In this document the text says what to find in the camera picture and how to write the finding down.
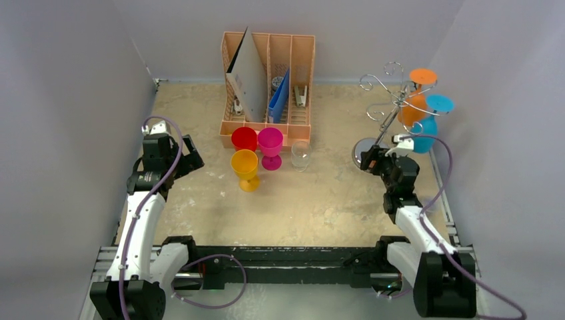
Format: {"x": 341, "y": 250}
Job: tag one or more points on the grey white folder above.
{"x": 248, "y": 78}

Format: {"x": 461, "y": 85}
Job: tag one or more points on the red wine glass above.
{"x": 244, "y": 138}

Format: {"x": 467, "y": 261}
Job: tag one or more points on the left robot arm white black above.
{"x": 136, "y": 286}

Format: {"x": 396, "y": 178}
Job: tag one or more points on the pink wine glass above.
{"x": 270, "y": 142}

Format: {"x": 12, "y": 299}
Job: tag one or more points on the yellow wine glass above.
{"x": 245, "y": 165}

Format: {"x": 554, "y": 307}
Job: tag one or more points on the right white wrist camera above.
{"x": 403, "y": 145}

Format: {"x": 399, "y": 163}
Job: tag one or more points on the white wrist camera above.
{"x": 403, "y": 145}
{"x": 161, "y": 127}

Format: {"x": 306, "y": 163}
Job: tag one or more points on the tape roll in organizer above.
{"x": 276, "y": 82}

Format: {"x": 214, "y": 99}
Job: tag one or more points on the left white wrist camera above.
{"x": 161, "y": 127}

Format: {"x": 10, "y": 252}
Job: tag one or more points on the chrome wine glass rack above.
{"x": 385, "y": 113}

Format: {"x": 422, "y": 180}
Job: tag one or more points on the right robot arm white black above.
{"x": 423, "y": 247}

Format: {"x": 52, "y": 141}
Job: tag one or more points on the clear glass wine glass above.
{"x": 300, "y": 155}

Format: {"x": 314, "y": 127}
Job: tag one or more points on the grey stapler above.
{"x": 300, "y": 95}

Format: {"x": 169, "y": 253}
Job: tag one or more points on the peach plastic desk organizer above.
{"x": 286, "y": 63}

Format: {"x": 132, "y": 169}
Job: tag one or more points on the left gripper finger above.
{"x": 194, "y": 162}
{"x": 189, "y": 144}

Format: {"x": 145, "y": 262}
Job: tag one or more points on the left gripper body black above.
{"x": 179, "y": 168}

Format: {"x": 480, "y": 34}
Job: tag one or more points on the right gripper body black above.
{"x": 378, "y": 161}

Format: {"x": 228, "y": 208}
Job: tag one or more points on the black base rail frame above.
{"x": 359, "y": 267}

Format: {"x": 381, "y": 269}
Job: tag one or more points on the blue folder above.
{"x": 278, "y": 101}

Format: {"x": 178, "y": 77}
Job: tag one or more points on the blue wine glass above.
{"x": 436, "y": 104}

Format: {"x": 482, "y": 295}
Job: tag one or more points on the orange wine glass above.
{"x": 415, "y": 107}

